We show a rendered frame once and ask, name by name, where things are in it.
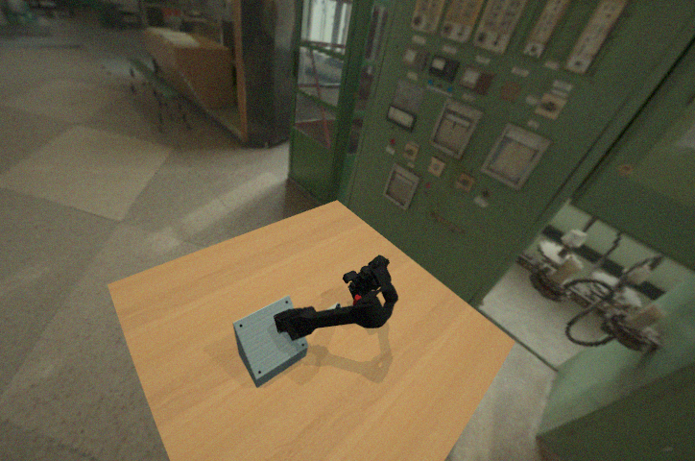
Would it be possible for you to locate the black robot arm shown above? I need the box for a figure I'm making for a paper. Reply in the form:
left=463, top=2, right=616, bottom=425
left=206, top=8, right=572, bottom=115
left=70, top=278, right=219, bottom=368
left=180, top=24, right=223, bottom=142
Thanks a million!
left=274, top=255, right=398, bottom=340

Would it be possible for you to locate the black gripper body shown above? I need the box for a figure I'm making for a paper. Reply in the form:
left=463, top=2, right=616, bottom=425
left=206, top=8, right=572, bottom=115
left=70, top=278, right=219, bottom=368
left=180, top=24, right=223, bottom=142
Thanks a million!
left=343, top=271, right=374, bottom=298

